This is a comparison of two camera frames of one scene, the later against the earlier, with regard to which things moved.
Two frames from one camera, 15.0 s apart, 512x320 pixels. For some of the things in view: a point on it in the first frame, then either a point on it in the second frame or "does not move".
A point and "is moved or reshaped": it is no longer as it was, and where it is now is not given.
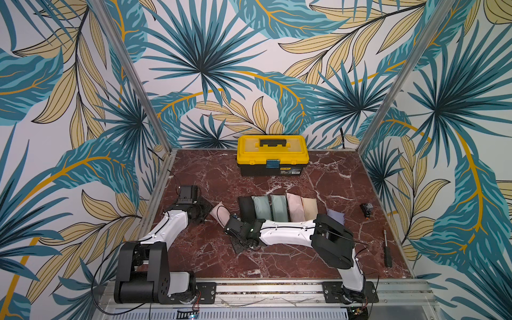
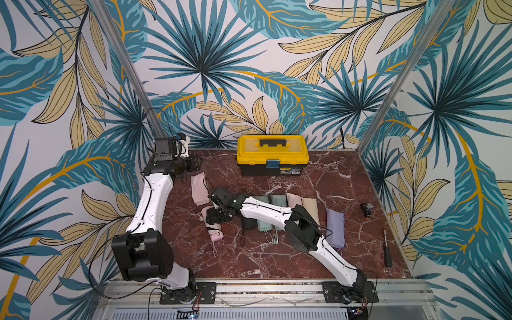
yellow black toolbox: x=273 y=155 does not move
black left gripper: x=207 y=207 → x=195 y=165
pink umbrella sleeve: x=221 y=214 is moved or reshaped
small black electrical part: x=367 y=209 does not move
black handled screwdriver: x=387 y=253 does not move
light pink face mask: x=296 y=209 does not move
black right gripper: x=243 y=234 → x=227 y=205
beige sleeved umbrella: x=310 y=208 does not move
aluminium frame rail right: x=434 y=30 does not move
